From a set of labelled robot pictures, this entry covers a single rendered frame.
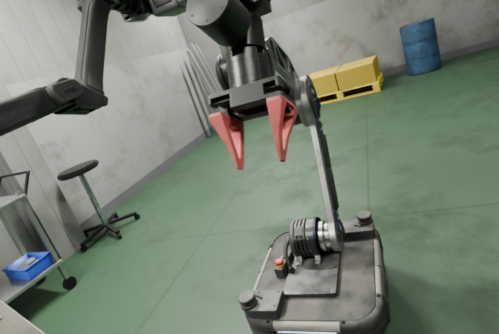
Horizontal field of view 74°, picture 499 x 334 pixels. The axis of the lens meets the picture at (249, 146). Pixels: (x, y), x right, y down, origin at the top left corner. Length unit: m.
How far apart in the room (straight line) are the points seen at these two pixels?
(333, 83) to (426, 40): 1.50
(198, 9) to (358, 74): 5.13
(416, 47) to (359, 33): 1.15
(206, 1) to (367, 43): 6.23
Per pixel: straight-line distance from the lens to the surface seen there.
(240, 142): 0.45
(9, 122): 0.74
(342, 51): 6.61
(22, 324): 0.68
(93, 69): 0.90
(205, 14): 0.40
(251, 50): 0.44
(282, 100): 0.40
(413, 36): 5.91
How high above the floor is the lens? 1.18
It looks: 15 degrees down
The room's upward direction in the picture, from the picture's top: 19 degrees counter-clockwise
